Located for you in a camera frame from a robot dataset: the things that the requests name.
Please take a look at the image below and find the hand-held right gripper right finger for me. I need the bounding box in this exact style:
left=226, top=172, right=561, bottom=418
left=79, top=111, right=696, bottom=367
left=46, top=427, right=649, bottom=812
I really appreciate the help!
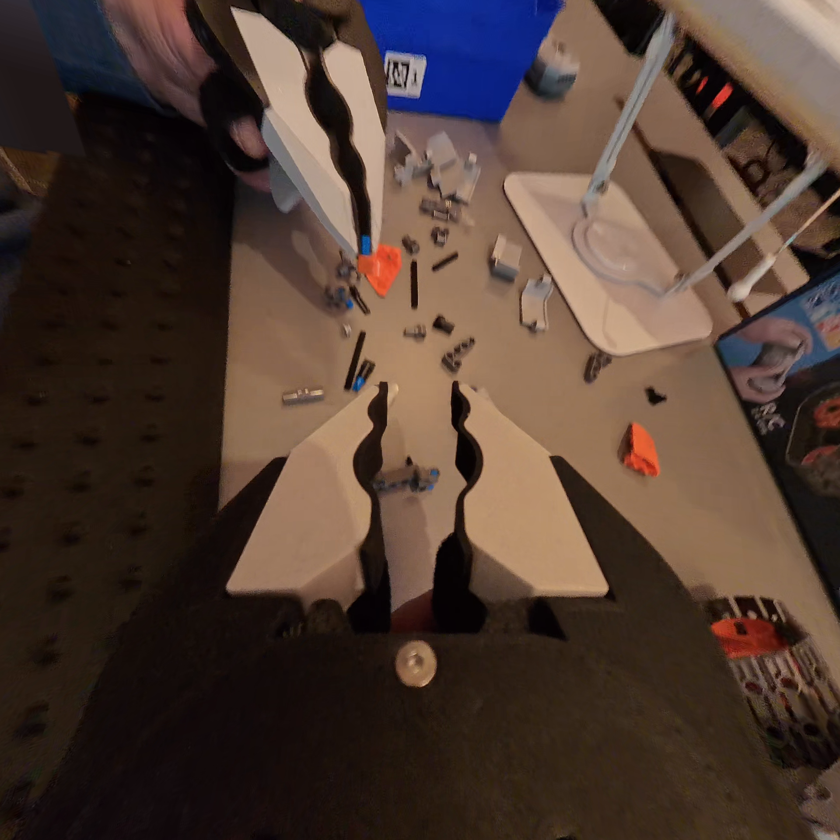
left=451, top=381, right=611, bottom=624

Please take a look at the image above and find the light grey bracket piece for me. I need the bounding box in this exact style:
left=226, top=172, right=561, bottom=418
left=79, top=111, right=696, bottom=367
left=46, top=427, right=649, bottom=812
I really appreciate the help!
left=520, top=276, right=553, bottom=332
left=490, top=235, right=523, bottom=282

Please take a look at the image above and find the medium black axle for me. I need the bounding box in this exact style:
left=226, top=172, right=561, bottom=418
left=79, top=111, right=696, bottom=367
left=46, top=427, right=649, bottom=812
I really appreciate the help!
left=344, top=331, right=368, bottom=391

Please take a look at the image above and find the orange triangular panel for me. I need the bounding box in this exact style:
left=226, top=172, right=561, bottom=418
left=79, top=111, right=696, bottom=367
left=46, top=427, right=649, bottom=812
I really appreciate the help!
left=357, top=246, right=405, bottom=296
left=619, top=423, right=661, bottom=476

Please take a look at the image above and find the person's left hand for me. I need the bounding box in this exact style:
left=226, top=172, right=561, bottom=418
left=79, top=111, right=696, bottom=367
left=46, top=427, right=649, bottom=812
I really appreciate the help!
left=105, top=0, right=273, bottom=194

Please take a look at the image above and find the person's left forearm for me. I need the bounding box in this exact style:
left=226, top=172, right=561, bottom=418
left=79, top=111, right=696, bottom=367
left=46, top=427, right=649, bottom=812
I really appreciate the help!
left=33, top=0, right=165, bottom=112

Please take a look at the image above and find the white book stand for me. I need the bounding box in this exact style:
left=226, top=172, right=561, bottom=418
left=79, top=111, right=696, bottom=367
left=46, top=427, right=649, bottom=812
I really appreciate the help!
left=506, top=0, right=840, bottom=358

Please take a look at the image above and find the blue plastic bin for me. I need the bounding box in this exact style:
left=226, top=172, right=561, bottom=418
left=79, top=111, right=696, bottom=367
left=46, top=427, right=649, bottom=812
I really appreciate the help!
left=361, top=0, right=563, bottom=123

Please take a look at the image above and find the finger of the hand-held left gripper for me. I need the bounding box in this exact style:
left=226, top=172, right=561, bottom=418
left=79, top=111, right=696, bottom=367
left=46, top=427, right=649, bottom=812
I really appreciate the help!
left=322, top=40, right=388, bottom=248
left=234, top=7, right=363, bottom=257

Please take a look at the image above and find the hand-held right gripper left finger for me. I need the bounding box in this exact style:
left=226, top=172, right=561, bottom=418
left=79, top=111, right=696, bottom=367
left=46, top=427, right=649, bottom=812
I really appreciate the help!
left=226, top=384, right=399, bottom=618

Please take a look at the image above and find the small grey blue device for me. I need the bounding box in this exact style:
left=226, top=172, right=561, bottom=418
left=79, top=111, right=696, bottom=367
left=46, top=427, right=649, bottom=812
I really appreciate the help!
left=529, top=40, right=581, bottom=99

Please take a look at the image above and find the robot kit box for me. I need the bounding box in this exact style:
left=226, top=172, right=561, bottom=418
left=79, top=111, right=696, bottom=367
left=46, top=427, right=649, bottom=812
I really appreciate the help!
left=716, top=269, right=840, bottom=605

